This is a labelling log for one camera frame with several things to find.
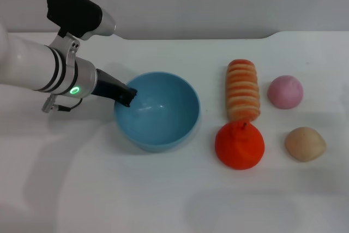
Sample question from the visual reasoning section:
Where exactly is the left arm cable with plug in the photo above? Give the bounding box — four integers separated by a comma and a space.
41, 95, 83, 113

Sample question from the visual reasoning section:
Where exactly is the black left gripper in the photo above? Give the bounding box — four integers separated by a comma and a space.
91, 68, 137, 107

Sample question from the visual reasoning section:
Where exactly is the pink round bun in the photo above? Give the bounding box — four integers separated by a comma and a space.
267, 75, 304, 110

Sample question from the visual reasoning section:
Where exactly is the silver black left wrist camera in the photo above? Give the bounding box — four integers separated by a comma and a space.
46, 0, 117, 41

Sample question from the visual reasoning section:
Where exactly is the blue bowl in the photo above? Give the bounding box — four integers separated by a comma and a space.
113, 71, 201, 153

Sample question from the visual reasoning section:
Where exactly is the orange toy fruit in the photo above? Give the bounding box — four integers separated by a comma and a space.
214, 120, 266, 171

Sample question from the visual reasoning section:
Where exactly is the orange striped bread roll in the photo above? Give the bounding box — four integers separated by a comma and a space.
225, 58, 261, 123

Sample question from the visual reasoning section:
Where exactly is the tan round bun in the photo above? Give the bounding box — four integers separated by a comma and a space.
285, 126, 327, 163

